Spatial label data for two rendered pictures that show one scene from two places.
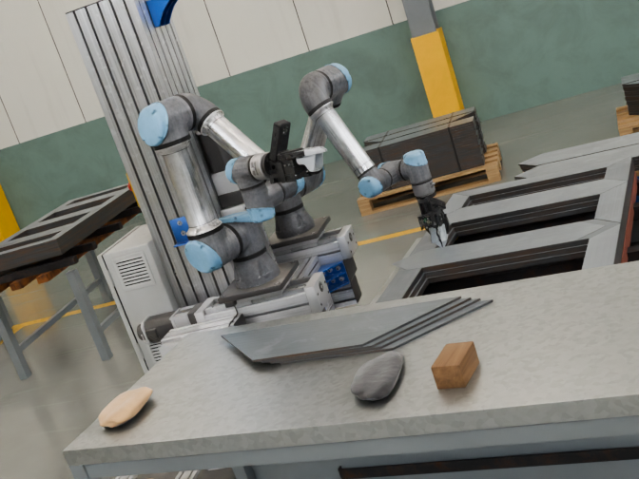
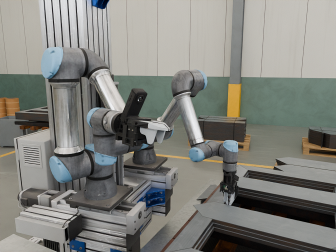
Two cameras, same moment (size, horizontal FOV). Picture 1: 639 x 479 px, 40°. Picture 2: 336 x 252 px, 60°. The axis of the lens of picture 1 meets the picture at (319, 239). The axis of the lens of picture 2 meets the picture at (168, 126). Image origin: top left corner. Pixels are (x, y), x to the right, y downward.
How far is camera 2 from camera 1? 155 cm
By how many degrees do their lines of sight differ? 3
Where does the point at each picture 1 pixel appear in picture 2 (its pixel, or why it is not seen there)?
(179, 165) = (61, 99)
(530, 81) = (267, 114)
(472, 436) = not seen: outside the picture
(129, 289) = (26, 165)
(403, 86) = (219, 100)
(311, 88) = (180, 79)
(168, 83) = (88, 44)
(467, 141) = (240, 130)
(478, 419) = not seen: outside the picture
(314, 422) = not seen: outside the picture
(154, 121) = (50, 58)
